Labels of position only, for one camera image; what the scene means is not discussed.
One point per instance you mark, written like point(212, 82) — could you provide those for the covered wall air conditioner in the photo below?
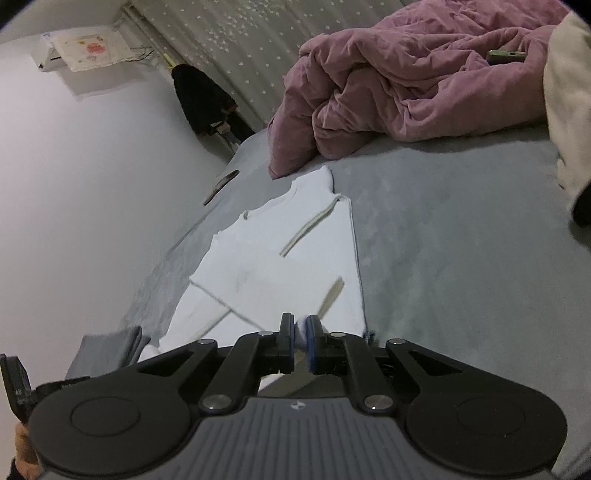
point(87, 48)

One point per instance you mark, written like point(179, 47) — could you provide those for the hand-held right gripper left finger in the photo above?
point(288, 344)

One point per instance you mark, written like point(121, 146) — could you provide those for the white sweatshirt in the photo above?
point(277, 230)

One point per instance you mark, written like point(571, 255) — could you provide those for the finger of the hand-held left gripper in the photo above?
point(16, 387)

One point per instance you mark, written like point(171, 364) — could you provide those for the pink quilt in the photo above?
point(392, 83)

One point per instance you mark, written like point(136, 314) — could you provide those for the person's left hand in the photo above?
point(25, 447)

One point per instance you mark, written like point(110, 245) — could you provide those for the grey folded cloth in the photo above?
point(106, 350)

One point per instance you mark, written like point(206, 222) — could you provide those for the green phone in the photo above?
point(505, 57)

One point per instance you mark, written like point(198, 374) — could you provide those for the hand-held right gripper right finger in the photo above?
point(311, 345)

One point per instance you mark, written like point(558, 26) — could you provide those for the dark hanging jacket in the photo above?
point(198, 99)

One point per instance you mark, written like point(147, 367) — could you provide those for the grey star-print curtain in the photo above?
point(240, 46)

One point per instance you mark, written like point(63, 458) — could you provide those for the grey bed sheet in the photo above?
point(461, 230)

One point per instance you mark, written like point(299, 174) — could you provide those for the cream fleece garment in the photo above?
point(568, 115)

